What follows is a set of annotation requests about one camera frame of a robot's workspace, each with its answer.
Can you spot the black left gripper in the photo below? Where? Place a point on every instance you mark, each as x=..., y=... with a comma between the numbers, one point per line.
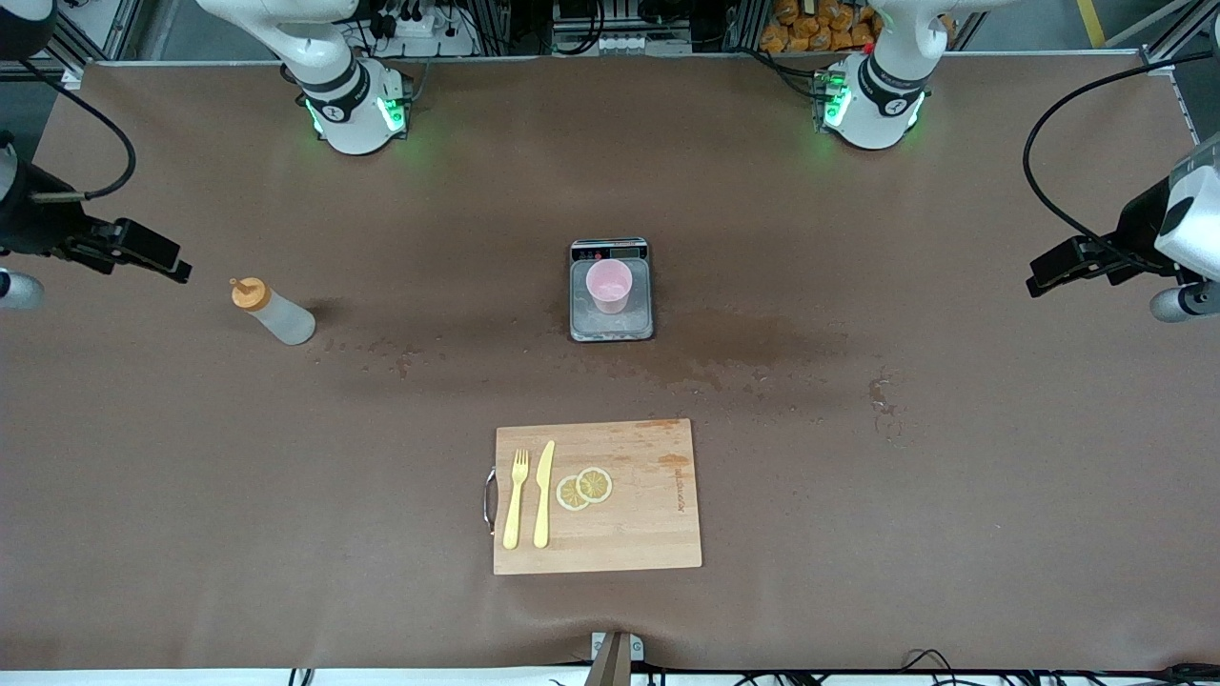
x=1136, y=229

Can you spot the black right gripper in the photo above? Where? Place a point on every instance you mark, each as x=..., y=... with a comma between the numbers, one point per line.
x=30, y=221

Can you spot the clear sauce bottle orange cap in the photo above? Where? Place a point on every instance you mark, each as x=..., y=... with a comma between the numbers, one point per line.
x=286, y=319

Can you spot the pink plastic cup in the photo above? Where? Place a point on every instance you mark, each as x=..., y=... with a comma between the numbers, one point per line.
x=608, y=284

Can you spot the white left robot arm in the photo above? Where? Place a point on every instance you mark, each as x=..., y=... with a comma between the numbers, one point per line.
x=872, y=95

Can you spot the white power strip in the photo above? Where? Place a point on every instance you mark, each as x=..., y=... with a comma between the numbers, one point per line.
x=419, y=29

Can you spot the orange snack packets pile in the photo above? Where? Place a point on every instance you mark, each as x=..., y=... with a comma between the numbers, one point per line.
x=810, y=33

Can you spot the yellow plastic fork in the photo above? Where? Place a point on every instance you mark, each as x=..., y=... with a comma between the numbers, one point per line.
x=514, y=514

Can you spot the yellow plastic knife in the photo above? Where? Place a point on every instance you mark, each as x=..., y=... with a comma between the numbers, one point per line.
x=543, y=505

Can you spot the grey digital kitchen scale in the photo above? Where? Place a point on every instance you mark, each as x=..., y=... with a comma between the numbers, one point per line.
x=611, y=326

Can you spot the lemon slice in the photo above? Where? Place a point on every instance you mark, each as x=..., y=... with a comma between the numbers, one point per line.
x=596, y=484
x=569, y=495

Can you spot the white terminal block row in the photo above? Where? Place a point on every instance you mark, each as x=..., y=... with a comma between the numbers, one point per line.
x=620, y=43

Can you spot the aluminium frame strut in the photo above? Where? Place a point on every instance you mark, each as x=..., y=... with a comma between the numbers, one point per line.
x=71, y=74
x=1158, y=62

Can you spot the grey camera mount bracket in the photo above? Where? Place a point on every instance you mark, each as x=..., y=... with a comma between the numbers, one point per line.
x=615, y=662

